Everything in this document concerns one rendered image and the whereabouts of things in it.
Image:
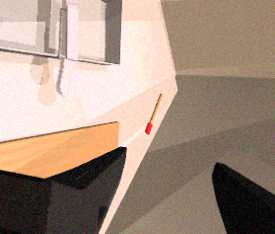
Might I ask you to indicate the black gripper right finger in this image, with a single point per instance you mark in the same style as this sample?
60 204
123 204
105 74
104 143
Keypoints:
245 206

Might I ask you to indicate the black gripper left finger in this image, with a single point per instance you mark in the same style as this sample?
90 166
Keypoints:
75 201

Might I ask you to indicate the wooden board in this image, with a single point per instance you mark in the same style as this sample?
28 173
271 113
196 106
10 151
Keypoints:
52 153

